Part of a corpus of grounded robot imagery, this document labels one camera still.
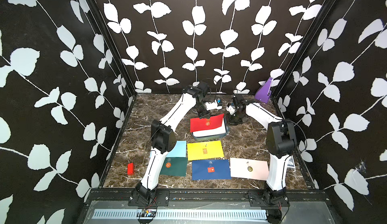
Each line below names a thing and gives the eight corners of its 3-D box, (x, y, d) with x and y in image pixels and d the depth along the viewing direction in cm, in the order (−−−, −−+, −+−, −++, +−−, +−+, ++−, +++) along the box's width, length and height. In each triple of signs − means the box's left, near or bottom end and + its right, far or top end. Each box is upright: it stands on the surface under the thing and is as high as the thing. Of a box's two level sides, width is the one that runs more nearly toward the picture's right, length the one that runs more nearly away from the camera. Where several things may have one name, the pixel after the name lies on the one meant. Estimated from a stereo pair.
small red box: (128, 176, 83) (127, 174, 80) (129, 165, 86) (127, 163, 84) (134, 174, 83) (132, 173, 81) (134, 163, 87) (132, 162, 85)
